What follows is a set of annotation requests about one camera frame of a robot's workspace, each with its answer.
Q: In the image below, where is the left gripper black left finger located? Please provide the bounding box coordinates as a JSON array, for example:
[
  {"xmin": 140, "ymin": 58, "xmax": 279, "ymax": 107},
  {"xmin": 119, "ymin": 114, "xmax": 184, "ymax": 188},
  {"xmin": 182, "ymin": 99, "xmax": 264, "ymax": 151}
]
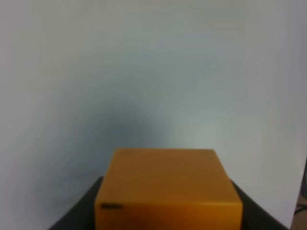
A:
[{"xmin": 49, "ymin": 177, "xmax": 103, "ymax": 230}]

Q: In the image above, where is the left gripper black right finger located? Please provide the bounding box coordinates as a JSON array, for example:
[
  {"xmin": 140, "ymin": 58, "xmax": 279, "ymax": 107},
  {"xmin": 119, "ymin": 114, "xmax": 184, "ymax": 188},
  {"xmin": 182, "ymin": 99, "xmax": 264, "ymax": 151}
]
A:
[{"xmin": 231, "ymin": 181, "xmax": 288, "ymax": 230}]

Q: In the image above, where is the orange cube block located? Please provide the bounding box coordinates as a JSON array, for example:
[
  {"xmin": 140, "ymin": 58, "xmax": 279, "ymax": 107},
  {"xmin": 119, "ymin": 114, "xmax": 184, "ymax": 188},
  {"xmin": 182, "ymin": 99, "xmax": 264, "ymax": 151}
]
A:
[{"xmin": 94, "ymin": 149, "xmax": 243, "ymax": 230}]

